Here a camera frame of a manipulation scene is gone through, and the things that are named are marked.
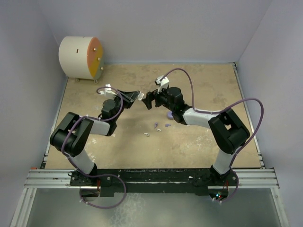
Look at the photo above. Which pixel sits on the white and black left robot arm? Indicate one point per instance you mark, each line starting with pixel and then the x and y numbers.
pixel 71 135

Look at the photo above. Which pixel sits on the white earbud charging case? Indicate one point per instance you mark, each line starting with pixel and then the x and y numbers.
pixel 140 96

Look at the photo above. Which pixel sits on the white cylinder with orange face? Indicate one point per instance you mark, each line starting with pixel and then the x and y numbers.
pixel 81 57

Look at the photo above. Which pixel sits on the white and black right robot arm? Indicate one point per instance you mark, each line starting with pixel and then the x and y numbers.
pixel 228 130

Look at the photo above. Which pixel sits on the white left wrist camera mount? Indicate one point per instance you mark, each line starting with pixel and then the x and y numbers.
pixel 108 92

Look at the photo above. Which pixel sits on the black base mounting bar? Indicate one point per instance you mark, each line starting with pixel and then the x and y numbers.
pixel 198 181

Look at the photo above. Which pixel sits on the purple earbud charging case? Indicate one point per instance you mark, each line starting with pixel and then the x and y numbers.
pixel 170 115

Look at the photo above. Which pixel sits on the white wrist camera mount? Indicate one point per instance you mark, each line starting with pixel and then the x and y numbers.
pixel 162 83
pixel 108 92

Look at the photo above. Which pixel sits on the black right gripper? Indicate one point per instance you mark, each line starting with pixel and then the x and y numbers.
pixel 151 96

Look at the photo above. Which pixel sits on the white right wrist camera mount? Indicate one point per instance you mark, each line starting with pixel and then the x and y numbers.
pixel 162 83

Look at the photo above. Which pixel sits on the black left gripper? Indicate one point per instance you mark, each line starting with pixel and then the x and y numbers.
pixel 131 95

